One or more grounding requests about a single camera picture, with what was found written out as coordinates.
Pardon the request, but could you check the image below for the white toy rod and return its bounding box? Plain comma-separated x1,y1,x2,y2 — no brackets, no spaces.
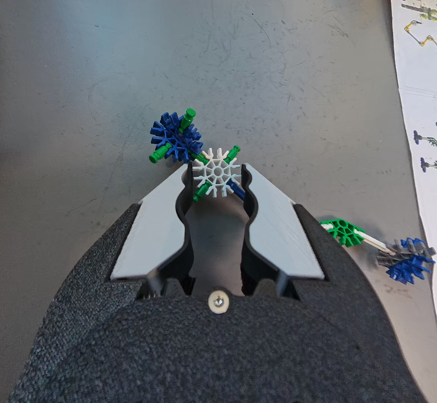
321,220,391,252

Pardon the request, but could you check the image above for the blue toy rod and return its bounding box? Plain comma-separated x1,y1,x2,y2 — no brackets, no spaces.
229,179,248,202

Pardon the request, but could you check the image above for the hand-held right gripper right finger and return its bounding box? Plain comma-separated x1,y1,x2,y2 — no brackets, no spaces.
236,163,327,284

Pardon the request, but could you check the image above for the blue snowflake toy connector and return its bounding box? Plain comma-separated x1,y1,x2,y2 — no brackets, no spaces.
150,111,204,165

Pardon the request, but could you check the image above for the printed instruction sheet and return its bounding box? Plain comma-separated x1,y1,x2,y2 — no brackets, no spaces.
386,0,437,322

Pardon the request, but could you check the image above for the white snowflake toy connector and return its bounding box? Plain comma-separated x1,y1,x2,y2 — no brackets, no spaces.
192,147,242,199

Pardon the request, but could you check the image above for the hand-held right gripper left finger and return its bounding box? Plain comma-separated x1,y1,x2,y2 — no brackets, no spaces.
109,163,198,284

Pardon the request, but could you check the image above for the grey toy connector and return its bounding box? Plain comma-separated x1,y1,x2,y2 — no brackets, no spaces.
377,238,436,267

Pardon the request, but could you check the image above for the grey desk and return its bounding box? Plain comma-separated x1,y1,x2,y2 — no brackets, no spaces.
0,0,437,403

